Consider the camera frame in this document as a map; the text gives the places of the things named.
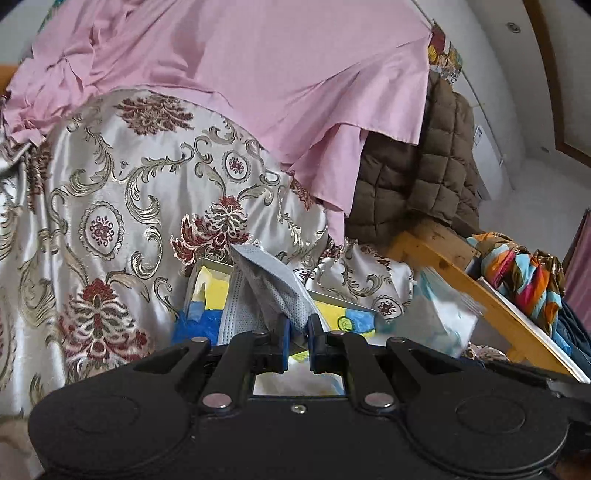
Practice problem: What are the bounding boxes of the grey face mask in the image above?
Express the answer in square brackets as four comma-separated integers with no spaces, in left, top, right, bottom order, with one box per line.
[217,244,331,347]

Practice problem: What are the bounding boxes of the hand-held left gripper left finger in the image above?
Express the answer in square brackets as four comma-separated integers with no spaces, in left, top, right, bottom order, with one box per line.
[131,314,293,411]

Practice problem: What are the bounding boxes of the brown quilted jacket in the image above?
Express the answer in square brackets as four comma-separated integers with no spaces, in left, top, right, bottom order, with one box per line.
[344,69,483,247]

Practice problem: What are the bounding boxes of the floral satin blanket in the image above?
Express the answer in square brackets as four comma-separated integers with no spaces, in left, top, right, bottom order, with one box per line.
[0,88,414,416]

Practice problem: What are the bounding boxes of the pink curtain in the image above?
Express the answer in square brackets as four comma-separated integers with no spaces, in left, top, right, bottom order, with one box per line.
[563,222,591,305]

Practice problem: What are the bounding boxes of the dark blue clothes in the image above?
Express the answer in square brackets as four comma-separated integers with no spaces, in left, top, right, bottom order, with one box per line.
[551,300,591,370]

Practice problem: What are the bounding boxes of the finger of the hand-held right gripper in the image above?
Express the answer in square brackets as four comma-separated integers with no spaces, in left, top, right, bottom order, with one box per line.
[485,360,552,385]

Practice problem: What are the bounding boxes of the floral printed cloth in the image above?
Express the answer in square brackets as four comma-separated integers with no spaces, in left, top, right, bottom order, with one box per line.
[428,23,463,85]

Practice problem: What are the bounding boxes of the pink bed sheet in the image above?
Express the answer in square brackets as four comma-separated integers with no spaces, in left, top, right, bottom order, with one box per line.
[2,0,435,247]

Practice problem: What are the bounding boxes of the wooden bed frame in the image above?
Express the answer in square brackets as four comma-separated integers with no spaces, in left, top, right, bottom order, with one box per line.
[388,217,578,381]

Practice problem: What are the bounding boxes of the white air conditioner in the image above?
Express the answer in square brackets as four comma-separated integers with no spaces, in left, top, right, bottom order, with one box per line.
[471,124,511,199]

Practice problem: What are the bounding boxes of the colourful striped cloth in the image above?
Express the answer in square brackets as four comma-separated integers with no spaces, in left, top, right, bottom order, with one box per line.
[466,233,566,337]

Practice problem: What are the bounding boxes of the wooden ceiling trim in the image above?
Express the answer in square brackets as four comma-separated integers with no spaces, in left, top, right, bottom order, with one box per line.
[524,0,591,168]

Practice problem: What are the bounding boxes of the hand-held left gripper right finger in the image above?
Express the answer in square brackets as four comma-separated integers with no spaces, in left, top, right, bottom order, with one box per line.
[307,314,462,414]

